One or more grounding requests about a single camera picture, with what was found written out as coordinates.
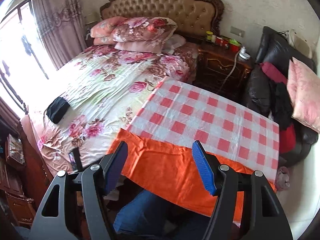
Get black pants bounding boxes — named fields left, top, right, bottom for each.
left=46, top=96, right=70, bottom=124

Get orange cloth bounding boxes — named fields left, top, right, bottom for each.
left=108, top=128, right=279, bottom=216

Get blue jeans leg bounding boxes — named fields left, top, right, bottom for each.
left=113, top=190, right=210, bottom=239

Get wooden dresser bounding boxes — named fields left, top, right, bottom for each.
left=1, top=120, right=53, bottom=229

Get red garment on armchair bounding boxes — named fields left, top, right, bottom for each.
left=260, top=62, right=296, bottom=154

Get floral bed sheet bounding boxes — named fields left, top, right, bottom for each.
left=28, top=42, right=199, bottom=174

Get red white checkered cloth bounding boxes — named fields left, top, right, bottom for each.
left=127, top=78, right=279, bottom=182

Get black clothes on armchair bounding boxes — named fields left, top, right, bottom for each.
left=269, top=80, right=293, bottom=131

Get pink cushion on armchair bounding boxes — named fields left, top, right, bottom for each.
left=286, top=58, right=319, bottom=133

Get pink pillow on bed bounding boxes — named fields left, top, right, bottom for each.
left=114, top=40, right=164, bottom=54

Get floral folded quilt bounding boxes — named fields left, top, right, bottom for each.
left=90, top=16, right=177, bottom=46

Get white pillow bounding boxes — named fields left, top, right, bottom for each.
left=162, top=34, right=186, bottom=55

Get dark wooden nightstand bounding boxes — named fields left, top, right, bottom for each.
left=193, top=42, right=253, bottom=103

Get white round device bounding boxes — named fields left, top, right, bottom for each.
left=239, top=47, right=251, bottom=60

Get black leather armchair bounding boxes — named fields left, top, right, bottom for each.
left=243, top=26, right=318, bottom=167

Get pink curtain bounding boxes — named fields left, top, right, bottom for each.
left=31, top=0, right=86, bottom=69

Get red container on nightstand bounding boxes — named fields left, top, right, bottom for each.
left=215, top=36, right=241, bottom=53

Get yellow lid jar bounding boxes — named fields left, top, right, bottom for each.
left=206, top=31, right=213, bottom=41

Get tufted wooden headboard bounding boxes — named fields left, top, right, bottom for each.
left=100, top=0, right=224, bottom=37

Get white cable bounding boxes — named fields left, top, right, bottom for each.
left=217, top=51, right=241, bottom=93

